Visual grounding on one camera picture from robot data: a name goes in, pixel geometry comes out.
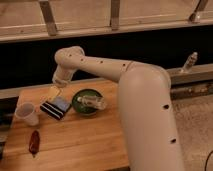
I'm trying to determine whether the black white striped eraser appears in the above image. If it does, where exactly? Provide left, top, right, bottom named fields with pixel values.
left=40, top=102, right=64, bottom=120

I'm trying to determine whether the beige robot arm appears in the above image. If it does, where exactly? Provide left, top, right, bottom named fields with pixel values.
left=52, top=46, right=185, bottom=171

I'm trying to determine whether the green round plate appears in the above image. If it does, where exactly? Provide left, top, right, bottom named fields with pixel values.
left=71, top=89, right=104, bottom=117

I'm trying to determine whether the white plastic cup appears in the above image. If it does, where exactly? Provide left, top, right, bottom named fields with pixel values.
left=15, top=103, right=39, bottom=126

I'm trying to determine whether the clear plastic bottle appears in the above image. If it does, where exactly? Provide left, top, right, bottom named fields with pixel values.
left=77, top=95, right=107, bottom=110

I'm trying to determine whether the wooden table board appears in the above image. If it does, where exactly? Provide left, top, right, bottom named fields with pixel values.
left=0, top=80, right=128, bottom=171

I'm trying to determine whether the dark red pepper toy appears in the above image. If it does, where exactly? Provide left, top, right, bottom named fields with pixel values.
left=29, top=130, right=40, bottom=157

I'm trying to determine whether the metal clamp fixture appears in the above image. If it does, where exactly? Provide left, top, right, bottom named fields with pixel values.
left=180, top=52, right=198, bottom=73

